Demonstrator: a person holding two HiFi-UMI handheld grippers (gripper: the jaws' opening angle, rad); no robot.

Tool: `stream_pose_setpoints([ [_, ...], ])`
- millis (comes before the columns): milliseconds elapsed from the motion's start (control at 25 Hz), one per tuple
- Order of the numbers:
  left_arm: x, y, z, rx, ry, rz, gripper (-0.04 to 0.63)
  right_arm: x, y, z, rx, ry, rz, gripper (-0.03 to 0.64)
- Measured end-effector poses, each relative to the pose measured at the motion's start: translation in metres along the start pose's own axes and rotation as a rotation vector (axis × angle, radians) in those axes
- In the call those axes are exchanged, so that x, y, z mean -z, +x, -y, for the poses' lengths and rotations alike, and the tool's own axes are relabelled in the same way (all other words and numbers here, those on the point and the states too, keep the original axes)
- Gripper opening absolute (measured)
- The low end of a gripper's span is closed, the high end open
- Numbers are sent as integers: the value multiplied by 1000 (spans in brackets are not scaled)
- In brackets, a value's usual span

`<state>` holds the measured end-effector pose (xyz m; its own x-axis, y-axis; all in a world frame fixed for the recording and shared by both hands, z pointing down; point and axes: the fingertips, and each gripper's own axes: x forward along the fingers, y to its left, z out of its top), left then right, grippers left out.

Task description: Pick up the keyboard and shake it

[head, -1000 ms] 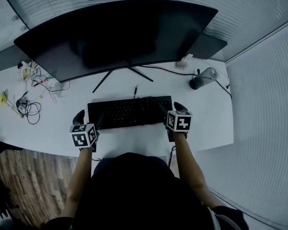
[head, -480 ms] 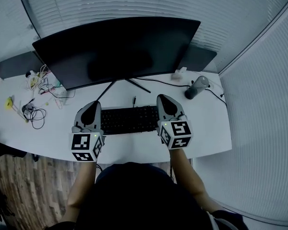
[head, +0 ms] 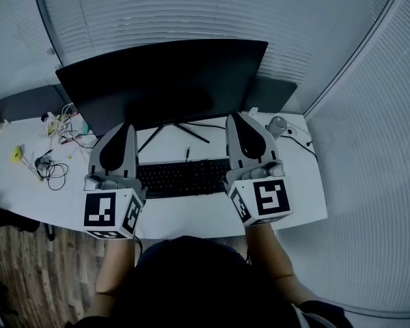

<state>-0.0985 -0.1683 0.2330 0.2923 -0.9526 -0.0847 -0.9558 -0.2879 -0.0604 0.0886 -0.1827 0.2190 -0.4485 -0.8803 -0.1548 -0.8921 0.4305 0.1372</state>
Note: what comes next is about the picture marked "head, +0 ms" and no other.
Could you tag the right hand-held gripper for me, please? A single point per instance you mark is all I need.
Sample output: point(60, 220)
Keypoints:
point(270, 198)

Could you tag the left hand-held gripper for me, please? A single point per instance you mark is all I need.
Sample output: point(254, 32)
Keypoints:
point(100, 210)

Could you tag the black keyboard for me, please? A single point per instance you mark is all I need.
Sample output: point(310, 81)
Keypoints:
point(182, 179)

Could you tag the person's right forearm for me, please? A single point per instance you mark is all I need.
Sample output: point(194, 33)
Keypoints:
point(273, 258)

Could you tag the person's left forearm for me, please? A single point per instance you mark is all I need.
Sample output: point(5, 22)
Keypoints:
point(112, 272)

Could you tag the dark tumbler bottle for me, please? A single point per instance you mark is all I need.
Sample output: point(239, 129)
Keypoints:
point(276, 125)

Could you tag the small white adapter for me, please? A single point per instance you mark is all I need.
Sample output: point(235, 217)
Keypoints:
point(253, 110)

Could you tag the small white round puck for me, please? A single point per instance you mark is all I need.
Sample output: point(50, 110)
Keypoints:
point(292, 132)

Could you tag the dark grey desk divider panel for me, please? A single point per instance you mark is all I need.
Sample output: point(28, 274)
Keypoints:
point(24, 102)
point(275, 92)

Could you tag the black computer monitor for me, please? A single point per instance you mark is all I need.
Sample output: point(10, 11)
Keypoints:
point(164, 80)

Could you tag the small yellow object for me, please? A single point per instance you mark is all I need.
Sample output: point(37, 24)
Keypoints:
point(17, 154)

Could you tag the black office chair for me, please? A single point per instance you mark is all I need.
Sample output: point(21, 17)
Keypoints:
point(13, 222)

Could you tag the person's dark shirt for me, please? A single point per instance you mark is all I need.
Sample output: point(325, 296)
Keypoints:
point(201, 285)

